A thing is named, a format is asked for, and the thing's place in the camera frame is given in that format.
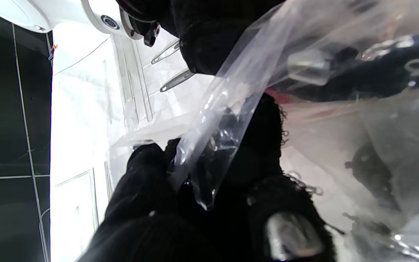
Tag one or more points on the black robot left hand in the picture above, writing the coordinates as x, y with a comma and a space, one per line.
151, 203

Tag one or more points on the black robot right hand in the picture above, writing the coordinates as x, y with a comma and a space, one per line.
209, 36

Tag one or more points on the clear plastic bag of tea bags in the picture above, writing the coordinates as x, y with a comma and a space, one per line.
231, 91

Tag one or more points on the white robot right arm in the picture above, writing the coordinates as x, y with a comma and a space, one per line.
31, 11

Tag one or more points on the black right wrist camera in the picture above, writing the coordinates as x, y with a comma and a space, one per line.
150, 34

